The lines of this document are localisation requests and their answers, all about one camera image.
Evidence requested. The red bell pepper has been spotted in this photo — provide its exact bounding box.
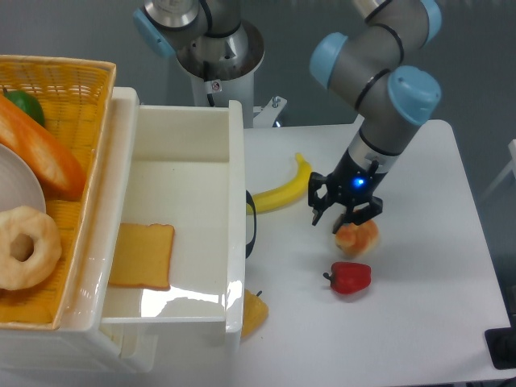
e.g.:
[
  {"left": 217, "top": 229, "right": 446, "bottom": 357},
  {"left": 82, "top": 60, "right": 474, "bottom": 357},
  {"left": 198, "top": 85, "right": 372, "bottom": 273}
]
[{"left": 323, "top": 262, "right": 372, "bottom": 295}]

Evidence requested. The beige bagel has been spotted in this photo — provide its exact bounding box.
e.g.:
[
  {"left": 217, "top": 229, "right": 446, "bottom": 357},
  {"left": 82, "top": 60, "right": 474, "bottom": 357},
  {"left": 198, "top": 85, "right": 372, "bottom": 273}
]
[{"left": 1, "top": 206, "right": 62, "bottom": 291}]

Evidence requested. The yellow woven basket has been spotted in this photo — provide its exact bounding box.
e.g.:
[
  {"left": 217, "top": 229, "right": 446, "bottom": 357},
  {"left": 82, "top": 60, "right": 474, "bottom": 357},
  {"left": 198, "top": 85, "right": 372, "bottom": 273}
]
[{"left": 1, "top": 55, "right": 116, "bottom": 331}]

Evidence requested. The orange baguette bread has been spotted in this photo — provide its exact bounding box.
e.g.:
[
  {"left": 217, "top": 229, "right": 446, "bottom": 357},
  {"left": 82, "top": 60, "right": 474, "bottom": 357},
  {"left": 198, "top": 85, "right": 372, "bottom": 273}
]
[{"left": 1, "top": 96, "right": 86, "bottom": 202}]

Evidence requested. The white drawer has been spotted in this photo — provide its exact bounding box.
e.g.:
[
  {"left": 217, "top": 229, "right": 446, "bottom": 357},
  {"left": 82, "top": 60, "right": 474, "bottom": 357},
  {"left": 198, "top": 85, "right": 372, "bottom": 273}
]
[{"left": 100, "top": 100, "right": 258, "bottom": 356}]

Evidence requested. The white table bracket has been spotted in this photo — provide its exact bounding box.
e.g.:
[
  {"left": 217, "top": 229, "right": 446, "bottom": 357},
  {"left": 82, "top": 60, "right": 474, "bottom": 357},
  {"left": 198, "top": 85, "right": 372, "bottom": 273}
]
[{"left": 253, "top": 96, "right": 288, "bottom": 128}]

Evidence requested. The black device at edge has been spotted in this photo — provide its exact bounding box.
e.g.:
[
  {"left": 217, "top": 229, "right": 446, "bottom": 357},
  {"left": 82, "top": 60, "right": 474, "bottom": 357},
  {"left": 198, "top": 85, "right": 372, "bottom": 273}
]
[{"left": 485, "top": 327, "right": 515, "bottom": 370}]

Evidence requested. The knotted bread roll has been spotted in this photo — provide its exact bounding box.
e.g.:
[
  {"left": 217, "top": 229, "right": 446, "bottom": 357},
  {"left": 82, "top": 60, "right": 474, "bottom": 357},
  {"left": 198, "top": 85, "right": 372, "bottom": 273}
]
[{"left": 335, "top": 220, "right": 380, "bottom": 259}]

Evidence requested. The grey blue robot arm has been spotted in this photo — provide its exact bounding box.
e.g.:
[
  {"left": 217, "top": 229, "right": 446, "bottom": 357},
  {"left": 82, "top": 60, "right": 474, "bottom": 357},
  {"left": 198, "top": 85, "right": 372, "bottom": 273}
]
[{"left": 133, "top": 1, "right": 442, "bottom": 228}]

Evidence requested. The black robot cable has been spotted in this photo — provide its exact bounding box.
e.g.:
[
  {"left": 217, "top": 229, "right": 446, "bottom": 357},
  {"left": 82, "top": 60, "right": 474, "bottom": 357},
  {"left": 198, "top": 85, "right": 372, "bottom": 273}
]
[{"left": 203, "top": 60, "right": 217, "bottom": 108}]

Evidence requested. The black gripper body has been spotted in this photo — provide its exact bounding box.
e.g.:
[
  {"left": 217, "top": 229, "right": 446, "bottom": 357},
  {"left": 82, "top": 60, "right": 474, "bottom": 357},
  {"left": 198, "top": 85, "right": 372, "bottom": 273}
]
[{"left": 324, "top": 151, "right": 386, "bottom": 212}]

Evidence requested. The green pepper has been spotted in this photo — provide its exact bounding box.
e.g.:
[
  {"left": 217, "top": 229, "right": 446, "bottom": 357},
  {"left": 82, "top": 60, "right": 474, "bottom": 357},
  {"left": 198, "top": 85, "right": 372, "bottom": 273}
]
[{"left": 2, "top": 88, "right": 45, "bottom": 127}]

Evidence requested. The white plate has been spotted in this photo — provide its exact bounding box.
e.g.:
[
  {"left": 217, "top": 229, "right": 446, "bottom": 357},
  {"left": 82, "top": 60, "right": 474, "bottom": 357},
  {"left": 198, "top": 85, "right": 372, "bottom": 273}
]
[{"left": 0, "top": 145, "right": 46, "bottom": 213}]

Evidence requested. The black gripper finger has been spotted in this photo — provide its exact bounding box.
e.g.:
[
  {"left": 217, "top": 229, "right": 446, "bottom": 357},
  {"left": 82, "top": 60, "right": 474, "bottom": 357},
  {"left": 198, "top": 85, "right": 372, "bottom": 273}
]
[
  {"left": 308, "top": 172, "right": 329, "bottom": 226},
  {"left": 332, "top": 197, "right": 383, "bottom": 234}
]

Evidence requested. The yellow bell pepper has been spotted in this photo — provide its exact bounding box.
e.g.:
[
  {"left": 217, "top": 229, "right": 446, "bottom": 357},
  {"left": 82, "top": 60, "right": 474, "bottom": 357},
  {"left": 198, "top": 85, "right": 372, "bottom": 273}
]
[{"left": 241, "top": 289, "right": 268, "bottom": 338}]

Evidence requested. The yellow banana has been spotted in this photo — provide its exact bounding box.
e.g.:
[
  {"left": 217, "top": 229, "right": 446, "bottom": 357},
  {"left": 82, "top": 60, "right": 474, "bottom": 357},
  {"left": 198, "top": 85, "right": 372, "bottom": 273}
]
[{"left": 252, "top": 152, "right": 312, "bottom": 214}]

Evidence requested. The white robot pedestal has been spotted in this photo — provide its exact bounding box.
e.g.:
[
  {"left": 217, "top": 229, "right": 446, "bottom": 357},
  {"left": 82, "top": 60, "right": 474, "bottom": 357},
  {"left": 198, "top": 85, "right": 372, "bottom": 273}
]
[{"left": 177, "top": 20, "right": 264, "bottom": 128}]

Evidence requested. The toast bread slice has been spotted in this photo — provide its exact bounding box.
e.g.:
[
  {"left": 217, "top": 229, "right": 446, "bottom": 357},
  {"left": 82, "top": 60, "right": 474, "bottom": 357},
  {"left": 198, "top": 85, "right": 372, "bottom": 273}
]
[{"left": 109, "top": 223, "right": 175, "bottom": 290}]

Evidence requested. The white drawer cabinet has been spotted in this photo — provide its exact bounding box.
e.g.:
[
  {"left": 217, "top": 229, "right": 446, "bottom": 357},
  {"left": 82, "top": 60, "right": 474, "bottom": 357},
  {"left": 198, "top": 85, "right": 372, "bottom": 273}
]
[{"left": 1, "top": 87, "right": 156, "bottom": 372}]

